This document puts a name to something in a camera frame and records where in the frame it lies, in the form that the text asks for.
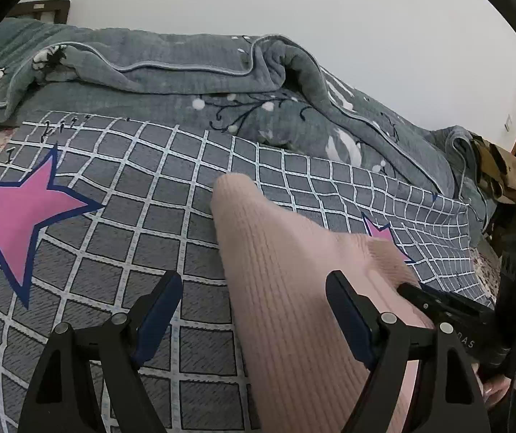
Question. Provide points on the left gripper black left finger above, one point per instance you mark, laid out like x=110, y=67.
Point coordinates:
x=61, y=396

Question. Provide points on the dark wooden bed headboard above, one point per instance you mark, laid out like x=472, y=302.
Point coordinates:
x=51, y=11

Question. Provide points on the wooden chair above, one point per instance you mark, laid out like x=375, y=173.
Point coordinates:
x=502, y=225

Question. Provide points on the pink knit sweater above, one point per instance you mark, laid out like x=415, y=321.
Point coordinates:
x=303, y=375

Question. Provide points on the grey checked star blanket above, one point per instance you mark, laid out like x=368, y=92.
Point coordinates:
x=154, y=186

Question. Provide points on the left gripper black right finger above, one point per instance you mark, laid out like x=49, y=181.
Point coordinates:
x=446, y=396

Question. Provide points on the grey-green floral quilt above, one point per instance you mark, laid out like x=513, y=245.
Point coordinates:
x=265, y=89

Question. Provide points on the person's right hand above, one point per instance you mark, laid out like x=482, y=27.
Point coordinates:
x=493, y=390

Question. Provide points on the brown camouflage garment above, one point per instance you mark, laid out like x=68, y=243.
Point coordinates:
x=496, y=170

